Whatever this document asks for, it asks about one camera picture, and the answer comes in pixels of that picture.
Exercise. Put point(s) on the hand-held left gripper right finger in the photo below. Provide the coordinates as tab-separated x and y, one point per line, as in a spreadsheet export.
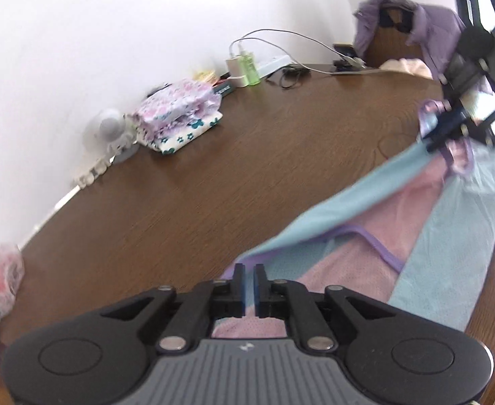
261	293

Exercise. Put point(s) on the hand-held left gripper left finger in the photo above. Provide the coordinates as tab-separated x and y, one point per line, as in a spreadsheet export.
239	293

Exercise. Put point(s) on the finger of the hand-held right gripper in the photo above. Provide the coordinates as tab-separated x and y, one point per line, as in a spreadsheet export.
448	139
450	118

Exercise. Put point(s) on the pastel blue pink garment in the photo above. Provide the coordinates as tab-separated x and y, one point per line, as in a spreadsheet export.
357	240

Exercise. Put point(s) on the purple padded jacket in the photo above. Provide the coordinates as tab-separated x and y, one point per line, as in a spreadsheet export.
435	25

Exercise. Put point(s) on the pale pink cloth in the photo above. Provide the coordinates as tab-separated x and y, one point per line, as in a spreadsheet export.
408	67

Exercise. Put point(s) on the wooden chair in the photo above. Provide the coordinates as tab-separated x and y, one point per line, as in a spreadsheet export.
393	46

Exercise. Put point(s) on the folded white teal-flower garment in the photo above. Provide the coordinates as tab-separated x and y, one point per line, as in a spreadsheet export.
184	139

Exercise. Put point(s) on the white power strip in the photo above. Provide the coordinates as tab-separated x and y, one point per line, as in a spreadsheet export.
273	66

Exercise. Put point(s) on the folded pink floral garment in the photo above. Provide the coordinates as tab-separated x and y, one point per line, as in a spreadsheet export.
173	103

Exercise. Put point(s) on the white round fan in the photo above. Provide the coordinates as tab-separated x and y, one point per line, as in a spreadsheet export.
112	133

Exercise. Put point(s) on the dark labelled box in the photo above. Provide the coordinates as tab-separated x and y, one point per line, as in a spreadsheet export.
224	88

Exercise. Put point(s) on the green spray bottle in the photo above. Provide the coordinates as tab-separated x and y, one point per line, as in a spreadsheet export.
250	69

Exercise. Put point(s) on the yellow small pack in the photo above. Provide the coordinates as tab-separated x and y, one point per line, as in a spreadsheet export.
205	76

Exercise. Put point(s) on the white charger block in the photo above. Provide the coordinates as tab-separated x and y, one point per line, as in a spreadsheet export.
234	71

